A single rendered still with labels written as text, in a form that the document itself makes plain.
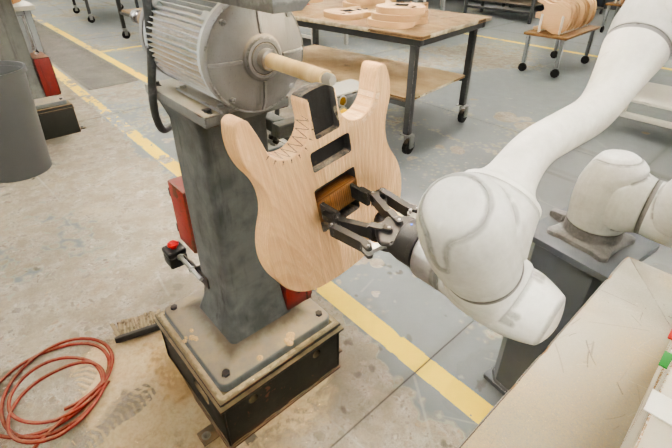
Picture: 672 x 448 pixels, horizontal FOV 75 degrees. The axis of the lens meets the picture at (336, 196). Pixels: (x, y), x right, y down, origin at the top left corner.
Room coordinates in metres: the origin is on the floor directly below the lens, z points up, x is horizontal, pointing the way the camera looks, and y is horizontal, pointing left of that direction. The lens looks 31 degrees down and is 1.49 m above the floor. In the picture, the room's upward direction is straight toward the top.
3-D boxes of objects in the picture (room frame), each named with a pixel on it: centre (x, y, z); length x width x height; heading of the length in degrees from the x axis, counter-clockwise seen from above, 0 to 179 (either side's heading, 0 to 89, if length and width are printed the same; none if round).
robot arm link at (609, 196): (1.06, -0.77, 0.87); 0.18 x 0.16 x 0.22; 45
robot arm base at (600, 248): (1.08, -0.75, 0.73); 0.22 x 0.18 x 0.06; 34
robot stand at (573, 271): (1.07, -0.76, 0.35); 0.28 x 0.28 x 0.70; 34
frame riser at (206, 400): (1.17, 0.33, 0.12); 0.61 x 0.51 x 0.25; 132
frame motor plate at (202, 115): (1.17, 0.33, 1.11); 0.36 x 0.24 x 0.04; 42
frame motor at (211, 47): (1.12, 0.28, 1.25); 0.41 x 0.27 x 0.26; 42
